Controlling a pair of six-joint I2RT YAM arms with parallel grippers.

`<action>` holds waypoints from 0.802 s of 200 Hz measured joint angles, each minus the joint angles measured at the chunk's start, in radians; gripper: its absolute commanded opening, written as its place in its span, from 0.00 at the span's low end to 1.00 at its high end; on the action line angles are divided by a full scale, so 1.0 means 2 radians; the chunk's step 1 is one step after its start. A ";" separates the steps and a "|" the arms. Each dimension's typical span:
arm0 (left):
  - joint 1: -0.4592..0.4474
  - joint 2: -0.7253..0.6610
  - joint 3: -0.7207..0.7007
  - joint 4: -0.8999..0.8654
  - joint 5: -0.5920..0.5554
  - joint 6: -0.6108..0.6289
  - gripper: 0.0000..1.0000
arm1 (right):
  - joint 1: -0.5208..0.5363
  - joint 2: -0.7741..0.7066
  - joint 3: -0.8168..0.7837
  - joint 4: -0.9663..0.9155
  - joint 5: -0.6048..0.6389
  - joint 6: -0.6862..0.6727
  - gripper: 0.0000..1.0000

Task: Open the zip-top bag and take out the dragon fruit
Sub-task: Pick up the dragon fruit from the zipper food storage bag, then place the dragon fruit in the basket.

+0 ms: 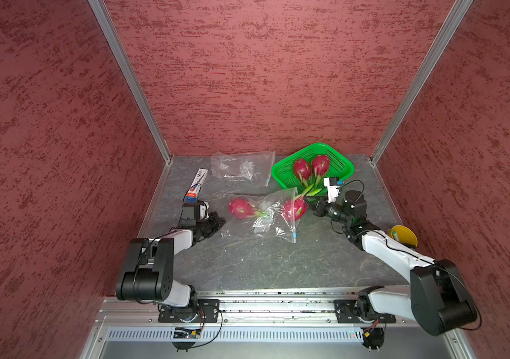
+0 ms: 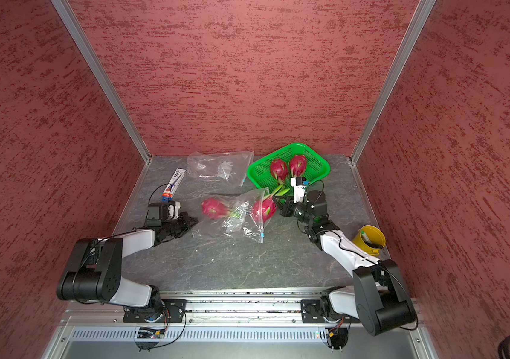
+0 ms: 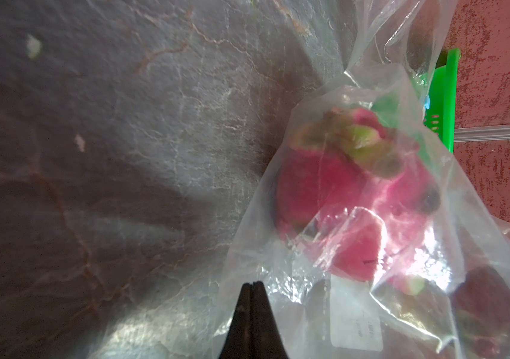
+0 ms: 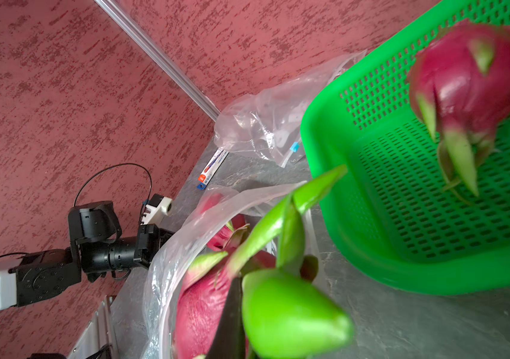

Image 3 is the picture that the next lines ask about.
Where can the clear zip-top bag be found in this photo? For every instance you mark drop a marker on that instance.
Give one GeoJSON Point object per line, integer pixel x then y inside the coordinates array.
{"type": "Point", "coordinates": [405, 311]}

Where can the green plastic basket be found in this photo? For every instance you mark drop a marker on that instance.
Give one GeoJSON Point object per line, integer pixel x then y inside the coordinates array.
{"type": "Point", "coordinates": [440, 102]}

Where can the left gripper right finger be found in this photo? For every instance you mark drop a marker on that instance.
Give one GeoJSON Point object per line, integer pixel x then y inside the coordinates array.
{"type": "Point", "coordinates": [265, 337]}

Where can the right corner aluminium post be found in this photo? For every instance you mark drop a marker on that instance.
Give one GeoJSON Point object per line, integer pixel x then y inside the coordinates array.
{"type": "Point", "coordinates": [482, 134]}

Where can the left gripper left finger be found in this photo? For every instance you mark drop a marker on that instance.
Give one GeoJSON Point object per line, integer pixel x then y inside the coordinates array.
{"type": "Point", "coordinates": [238, 341]}

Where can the dragon fruit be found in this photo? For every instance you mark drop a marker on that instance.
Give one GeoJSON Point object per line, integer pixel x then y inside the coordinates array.
{"type": "Point", "coordinates": [354, 194]}

